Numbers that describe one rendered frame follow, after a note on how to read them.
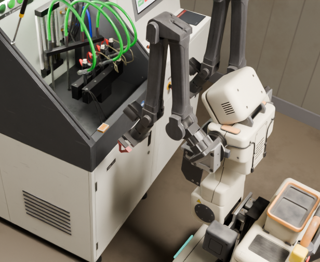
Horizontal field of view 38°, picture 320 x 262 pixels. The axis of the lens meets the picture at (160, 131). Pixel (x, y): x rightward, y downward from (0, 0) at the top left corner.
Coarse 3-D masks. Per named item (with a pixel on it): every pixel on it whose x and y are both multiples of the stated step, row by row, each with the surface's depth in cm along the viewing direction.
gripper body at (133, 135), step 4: (132, 128) 185; (136, 128) 183; (128, 132) 186; (132, 132) 185; (136, 132) 183; (124, 136) 185; (128, 136) 185; (132, 136) 185; (136, 136) 184; (140, 136) 184; (144, 136) 189; (128, 140) 185; (132, 140) 185; (136, 140) 186; (140, 140) 187; (132, 144) 184; (136, 144) 185
